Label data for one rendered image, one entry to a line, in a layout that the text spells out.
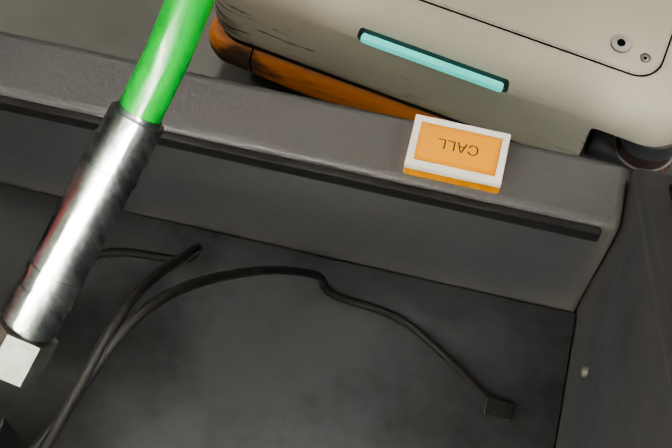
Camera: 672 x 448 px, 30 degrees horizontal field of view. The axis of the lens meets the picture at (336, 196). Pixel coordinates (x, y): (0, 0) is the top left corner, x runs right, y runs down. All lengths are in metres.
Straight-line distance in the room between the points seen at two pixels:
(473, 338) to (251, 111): 0.19
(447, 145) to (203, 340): 0.20
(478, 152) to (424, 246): 0.09
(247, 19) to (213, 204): 0.88
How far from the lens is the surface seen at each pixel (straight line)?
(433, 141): 0.64
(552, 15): 1.52
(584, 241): 0.67
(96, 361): 0.54
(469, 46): 1.49
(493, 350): 0.74
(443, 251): 0.71
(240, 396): 0.73
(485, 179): 0.64
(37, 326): 0.40
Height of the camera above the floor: 1.53
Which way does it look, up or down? 65 degrees down
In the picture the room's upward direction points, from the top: 2 degrees clockwise
